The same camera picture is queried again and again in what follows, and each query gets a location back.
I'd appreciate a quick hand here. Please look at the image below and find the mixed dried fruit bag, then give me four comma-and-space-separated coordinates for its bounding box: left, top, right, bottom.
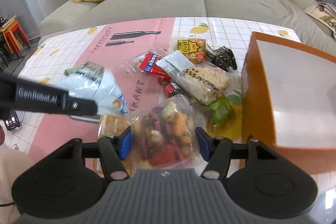
129, 94, 202, 172

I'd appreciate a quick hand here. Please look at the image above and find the rice puff bar pack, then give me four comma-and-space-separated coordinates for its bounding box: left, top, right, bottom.
156, 51, 236, 105

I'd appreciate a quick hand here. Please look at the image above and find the blue white snack bag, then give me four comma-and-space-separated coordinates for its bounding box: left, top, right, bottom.
58, 61, 128, 115

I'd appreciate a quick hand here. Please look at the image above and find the dark green black snack pack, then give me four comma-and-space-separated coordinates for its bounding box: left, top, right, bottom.
206, 44, 238, 72

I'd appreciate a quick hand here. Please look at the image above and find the red snack packet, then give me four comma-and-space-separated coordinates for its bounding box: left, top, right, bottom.
121, 49, 183, 98

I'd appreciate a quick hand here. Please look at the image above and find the yellow label cracker pack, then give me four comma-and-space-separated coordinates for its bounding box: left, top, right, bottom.
170, 37, 207, 64

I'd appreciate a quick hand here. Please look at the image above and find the tan small snack pack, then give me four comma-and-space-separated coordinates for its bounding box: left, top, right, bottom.
97, 115, 133, 177

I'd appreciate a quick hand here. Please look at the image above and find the red orange stool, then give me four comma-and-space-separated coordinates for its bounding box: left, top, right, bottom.
1, 16, 31, 57

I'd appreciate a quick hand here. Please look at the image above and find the orange cardboard box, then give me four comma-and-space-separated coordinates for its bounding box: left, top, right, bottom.
241, 32, 335, 174

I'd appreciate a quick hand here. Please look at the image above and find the pink lemon tablecloth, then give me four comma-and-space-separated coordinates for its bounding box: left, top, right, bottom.
5, 18, 299, 173

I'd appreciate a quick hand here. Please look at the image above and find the grey beige sofa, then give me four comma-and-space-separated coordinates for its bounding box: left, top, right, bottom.
39, 0, 335, 54

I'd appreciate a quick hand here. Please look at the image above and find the stack of magazines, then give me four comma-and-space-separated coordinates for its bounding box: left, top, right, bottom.
305, 2, 335, 39

